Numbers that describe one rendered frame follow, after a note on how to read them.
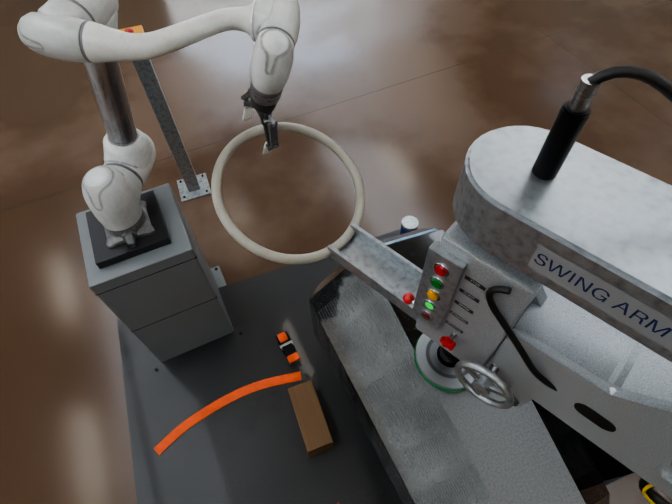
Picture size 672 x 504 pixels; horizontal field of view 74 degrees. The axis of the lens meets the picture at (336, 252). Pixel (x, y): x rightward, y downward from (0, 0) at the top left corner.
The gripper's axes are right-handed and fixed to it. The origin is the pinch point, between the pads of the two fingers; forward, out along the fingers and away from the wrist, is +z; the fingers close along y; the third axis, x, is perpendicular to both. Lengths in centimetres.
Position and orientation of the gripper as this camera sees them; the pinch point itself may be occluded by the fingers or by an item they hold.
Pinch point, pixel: (257, 133)
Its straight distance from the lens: 153.0
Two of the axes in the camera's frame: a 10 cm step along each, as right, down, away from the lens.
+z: -2.7, 3.1, 9.1
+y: 5.1, 8.5, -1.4
